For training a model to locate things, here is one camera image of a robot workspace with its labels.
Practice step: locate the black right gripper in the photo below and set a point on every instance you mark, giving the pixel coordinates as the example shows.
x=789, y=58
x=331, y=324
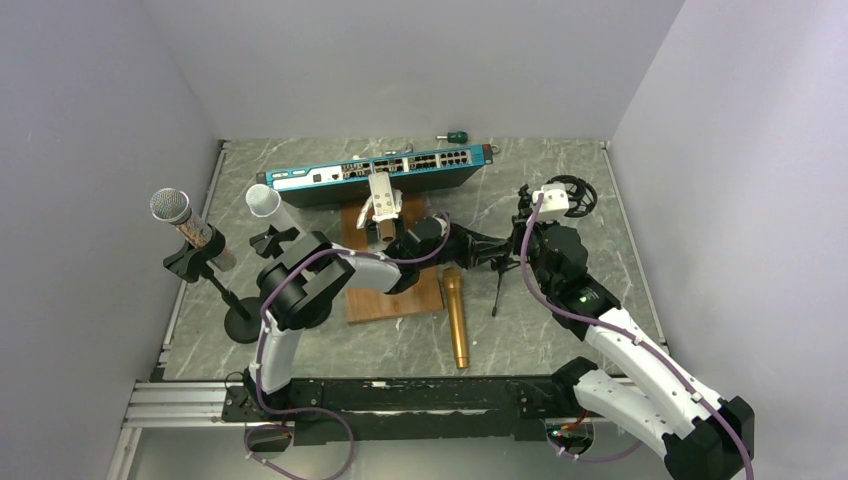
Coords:
x=542, y=225

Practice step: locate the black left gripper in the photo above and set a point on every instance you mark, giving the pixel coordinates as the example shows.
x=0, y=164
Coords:
x=475, y=249

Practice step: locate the gold microphone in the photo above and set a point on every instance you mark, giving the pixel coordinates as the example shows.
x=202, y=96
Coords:
x=452, y=285

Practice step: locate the black tripod shock-mount stand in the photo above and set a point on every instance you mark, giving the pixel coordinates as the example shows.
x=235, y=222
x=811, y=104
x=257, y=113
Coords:
x=582, y=198

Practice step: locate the white microphone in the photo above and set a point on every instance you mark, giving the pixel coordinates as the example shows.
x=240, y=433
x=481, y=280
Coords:
x=266, y=204

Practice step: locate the glitter mesh-head microphone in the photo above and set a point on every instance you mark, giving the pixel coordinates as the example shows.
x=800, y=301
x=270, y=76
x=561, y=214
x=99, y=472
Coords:
x=173, y=206

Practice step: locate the black round-base stand with clip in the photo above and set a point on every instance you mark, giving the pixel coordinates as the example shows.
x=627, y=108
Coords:
x=271, y=243

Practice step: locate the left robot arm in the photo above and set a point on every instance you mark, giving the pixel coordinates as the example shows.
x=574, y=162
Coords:
x=298, y=288

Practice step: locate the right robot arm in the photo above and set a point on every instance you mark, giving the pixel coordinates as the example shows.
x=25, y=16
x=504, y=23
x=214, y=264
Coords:
x=696, y=432

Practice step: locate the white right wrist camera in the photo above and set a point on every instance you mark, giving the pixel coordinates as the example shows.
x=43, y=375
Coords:
x=552, y=202

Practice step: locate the green-handled screwdriver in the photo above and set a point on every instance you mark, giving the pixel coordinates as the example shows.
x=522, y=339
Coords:
x=454, y=137

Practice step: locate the blue network switch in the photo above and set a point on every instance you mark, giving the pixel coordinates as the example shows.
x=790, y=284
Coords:
x=343, y=181

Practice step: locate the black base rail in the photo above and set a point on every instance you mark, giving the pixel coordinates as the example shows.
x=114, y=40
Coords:
x=516, y=407

